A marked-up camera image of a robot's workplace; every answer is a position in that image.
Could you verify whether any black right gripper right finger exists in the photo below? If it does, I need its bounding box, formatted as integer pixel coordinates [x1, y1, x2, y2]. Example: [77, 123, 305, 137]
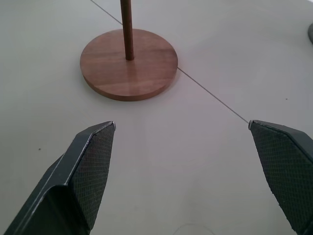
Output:
[248, 119, 313, 235]

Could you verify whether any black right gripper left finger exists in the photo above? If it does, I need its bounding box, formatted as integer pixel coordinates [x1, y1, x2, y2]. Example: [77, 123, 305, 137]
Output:
[0, 120, 117, 235]

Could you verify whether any wooden stand with pole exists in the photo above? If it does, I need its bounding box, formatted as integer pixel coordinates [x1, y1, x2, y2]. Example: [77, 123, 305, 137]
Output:
[80, 0, 179, 102]

